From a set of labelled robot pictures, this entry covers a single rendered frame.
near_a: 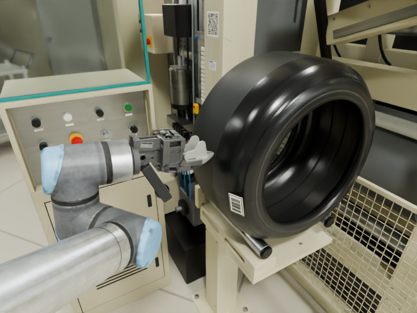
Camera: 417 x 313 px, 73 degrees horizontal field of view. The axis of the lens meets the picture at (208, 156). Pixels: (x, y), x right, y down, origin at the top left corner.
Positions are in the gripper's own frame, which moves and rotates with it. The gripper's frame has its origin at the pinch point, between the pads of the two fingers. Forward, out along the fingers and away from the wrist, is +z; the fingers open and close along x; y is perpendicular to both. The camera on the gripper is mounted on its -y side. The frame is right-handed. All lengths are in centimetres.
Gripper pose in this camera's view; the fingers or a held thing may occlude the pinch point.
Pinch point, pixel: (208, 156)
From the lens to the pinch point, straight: 71.5
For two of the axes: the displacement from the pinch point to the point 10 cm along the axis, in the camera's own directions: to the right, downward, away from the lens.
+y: 1.1, -9.0, -4.2
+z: 8.7, -1.3, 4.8
